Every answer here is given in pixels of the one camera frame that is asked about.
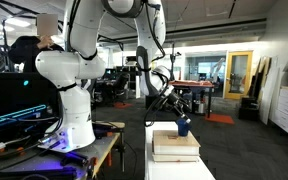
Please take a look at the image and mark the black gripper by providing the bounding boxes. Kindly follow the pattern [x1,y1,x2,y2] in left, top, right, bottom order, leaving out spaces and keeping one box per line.
[165,91,191,122]

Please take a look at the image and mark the blue plastic cup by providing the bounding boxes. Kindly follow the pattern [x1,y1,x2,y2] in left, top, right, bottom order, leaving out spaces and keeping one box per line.
[176,119,192,137]

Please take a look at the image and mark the table with red top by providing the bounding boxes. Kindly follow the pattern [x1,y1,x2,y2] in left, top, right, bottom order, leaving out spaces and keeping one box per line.
[169,79,216,118]

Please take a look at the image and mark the tan hardcover book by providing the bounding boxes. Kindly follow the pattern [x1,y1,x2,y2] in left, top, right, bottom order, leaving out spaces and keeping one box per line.
[152,129,202,157]

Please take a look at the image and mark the orange floor mat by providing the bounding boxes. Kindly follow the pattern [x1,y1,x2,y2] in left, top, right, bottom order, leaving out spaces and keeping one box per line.
[204,113,236,125]

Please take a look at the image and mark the red floor mat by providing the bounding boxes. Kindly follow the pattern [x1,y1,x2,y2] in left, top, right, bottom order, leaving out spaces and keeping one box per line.
[113,101,133,109]

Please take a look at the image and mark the black box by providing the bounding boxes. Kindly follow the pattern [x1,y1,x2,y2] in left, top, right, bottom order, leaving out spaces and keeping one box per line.
[238,96,260,121]

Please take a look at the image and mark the yellow framed door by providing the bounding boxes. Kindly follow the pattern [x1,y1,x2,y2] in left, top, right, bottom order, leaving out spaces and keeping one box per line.
[224,50,254,100]

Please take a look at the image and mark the leaning white boards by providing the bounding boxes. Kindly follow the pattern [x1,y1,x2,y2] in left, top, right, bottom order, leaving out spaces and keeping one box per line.
[250,54,282,126]

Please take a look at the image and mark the black clamp tool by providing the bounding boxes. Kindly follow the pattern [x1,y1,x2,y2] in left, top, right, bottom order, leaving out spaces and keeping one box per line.
[60,151,89,168]

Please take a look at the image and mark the wood-edged robot workbench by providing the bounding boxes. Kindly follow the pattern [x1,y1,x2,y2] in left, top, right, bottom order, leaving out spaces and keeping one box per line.
[0,121,127,180]

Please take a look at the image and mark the person in black sweater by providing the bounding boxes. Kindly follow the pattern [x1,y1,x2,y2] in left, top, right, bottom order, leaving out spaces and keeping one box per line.
[8,13,65,74]

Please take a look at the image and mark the black computer monitor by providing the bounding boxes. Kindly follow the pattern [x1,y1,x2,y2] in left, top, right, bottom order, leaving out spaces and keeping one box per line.
[0,71,60,149]

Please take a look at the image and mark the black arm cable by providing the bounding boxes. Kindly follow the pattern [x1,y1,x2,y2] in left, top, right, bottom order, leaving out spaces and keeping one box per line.
[143,0,172,128]

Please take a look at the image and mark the black camera stand pole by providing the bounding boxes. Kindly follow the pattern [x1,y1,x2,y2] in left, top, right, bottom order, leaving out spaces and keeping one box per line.
[169,41,182,82]

